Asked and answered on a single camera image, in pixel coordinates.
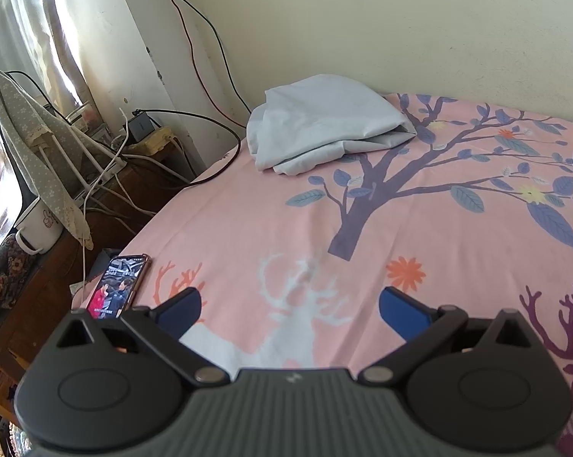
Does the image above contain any dark floral patterned cloth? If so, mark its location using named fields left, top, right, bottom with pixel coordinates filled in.
left=0, top=235, right=33, bottom=340

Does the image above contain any smartphone with lit screen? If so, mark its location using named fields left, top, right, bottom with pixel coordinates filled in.
left=87, top=252, right=150, bottom=321

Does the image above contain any black power adapter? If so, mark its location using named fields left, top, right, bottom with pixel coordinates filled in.
left=127, top=113, right=155, bottom=145

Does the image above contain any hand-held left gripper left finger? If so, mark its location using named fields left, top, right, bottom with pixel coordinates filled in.
left=54, top=287, right=230, bottom=386

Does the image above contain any black cable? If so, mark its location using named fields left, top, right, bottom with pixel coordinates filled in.
left=133, top=0, right=249, bottom=187

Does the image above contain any grey floral dust cloth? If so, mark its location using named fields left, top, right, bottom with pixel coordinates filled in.
left=0, top=69, right=96, bottom=252

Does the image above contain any pale grey shirt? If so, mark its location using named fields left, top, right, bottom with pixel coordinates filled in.
left=246, top=74, right=419, bottom=176

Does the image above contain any white printed mug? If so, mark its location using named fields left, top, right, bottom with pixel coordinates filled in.
left=14, top=198, right=65, bottom=255

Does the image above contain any yellowish box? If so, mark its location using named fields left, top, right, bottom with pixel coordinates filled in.
left=127, top=126, right=177, bottom=157

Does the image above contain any white charging cable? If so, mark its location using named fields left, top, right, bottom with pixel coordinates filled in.
left=70, top=109, right=183, bottom=316

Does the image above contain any white power strip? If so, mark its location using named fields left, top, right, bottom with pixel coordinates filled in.
left=74, top=157, right=128, bottom=201

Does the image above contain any wooden bedside cabinet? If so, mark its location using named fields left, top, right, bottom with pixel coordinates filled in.
left=0, top=137, right=212, bottom=392

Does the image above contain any pale curtain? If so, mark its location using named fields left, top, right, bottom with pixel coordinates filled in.
left=0, top=0, right=102, bottom=121

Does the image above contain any red cable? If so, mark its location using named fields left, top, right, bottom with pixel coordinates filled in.
left=142, top=0, right=249, bottom=129

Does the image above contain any pink tree print bed sheet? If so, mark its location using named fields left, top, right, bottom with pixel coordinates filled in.
left=70, top=91, right=573, bottom=457

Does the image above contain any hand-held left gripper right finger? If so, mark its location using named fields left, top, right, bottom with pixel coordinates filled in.
left=358, top=287, right=531, bottom=386

